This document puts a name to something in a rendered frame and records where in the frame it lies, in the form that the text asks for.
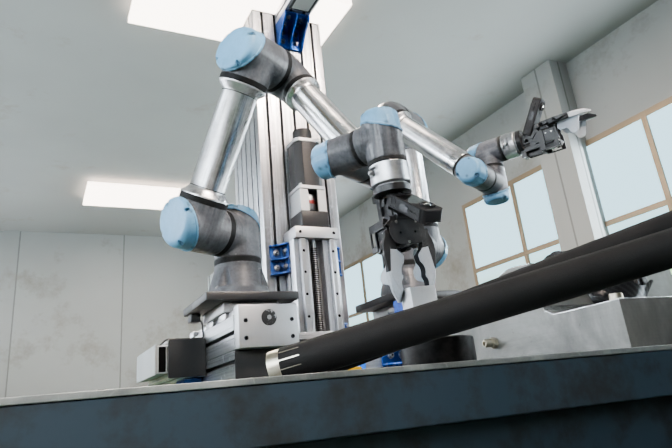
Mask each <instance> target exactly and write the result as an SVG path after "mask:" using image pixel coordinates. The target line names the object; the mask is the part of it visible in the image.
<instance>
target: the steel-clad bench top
mask: <svg viewBox="0 0 672 448"><path fill-rule="evenodd" d="M660 350H672V344H668V345H666V344H665V345H656V346H643V347H631V348H618V349H606V350H593V351H580V352H568V353H556V354H543V355H531V356H518V357H506V358H491V359H481V360H468V361H456V362H443V363H431V364H418V365H406V366H394V367H381V368H369V369H356V370H344V371H331V372H319V373H306V374H294V375H281V376H269V377H254V378H244V379H231V380H219V381H206V382H194V383H181V384H169V385H156V386H144V387H131V388H119V389H102V390H94V391H81V392H69V393H56V394H44V395H31V396H19V397H6V398H0V407H1V406H13V405H25V404H36V403H48V402H60V401H72V400H84V399H95V398H107V397H119V396H131V395H142V394H154V393H166V392H178V391H189V390H201V389H213V388H225V387H236V386H248V385H260V384H272V383H284V382H295V381H307V380H319V379H331V378H342V377H354V376H366V375H378V374H389V373H401V372H413V371H425V370H436V369H448V368H460V367H472V366H483V365H495V364H507V363H519V362H531V361H542V360H554V359H566V358H578V357H589V356H601V355H613V354H625V353H636V352H648V351H660Z"/></svg>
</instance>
